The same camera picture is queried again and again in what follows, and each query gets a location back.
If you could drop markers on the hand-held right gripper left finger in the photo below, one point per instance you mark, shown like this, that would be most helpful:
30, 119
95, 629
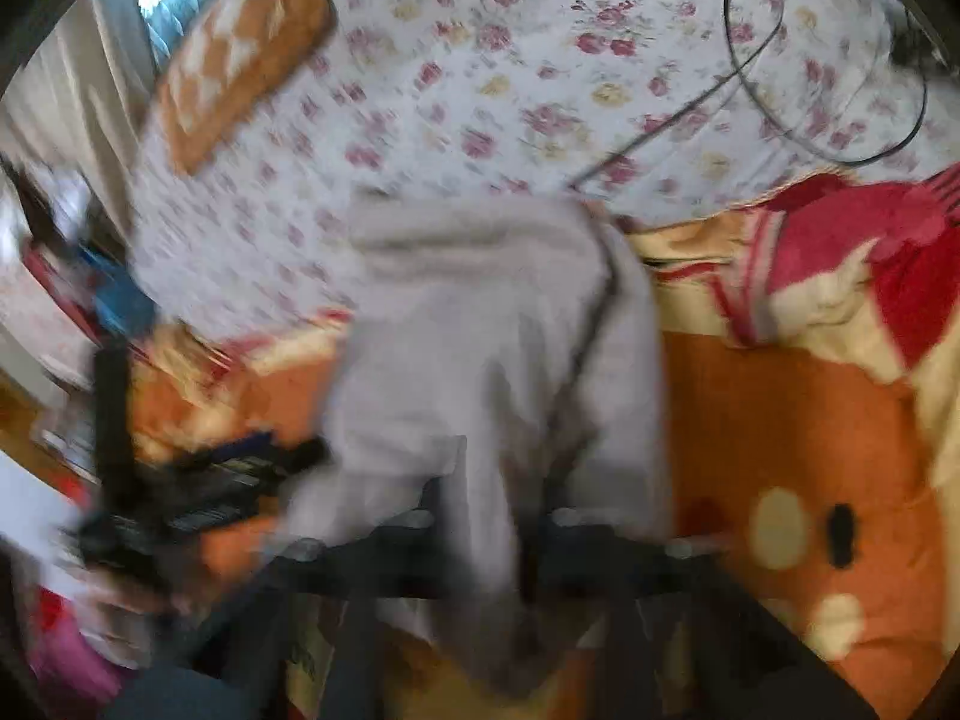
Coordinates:
390, 562

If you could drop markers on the pink cloth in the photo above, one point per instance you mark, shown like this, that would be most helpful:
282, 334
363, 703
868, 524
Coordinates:
71, 652

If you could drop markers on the white sheet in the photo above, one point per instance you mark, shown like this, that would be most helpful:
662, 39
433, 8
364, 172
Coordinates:
34, 510

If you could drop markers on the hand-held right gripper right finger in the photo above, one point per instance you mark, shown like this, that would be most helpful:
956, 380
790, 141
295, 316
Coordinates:
570, 562

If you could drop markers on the beige curtain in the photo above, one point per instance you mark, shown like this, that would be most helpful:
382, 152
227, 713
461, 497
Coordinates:
82, 90

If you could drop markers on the blue object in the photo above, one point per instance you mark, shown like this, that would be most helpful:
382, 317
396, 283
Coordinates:
124, 307

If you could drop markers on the orange checkered pillow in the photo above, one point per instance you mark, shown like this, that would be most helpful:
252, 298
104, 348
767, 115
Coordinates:
247, 37

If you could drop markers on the light grey garment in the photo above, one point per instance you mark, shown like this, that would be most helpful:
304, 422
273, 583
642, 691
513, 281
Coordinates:
465, 330

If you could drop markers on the person's leg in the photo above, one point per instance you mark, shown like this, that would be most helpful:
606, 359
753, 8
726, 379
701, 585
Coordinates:
180, 697

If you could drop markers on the red and orange printed blanket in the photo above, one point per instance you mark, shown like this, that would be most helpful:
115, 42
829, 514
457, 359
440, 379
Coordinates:
750, 427

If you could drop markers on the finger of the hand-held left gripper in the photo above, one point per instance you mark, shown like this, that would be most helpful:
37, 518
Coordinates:
277, 456
225, 511

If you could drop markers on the floral bedsheet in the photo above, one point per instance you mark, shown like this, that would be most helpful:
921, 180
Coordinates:
487, 52

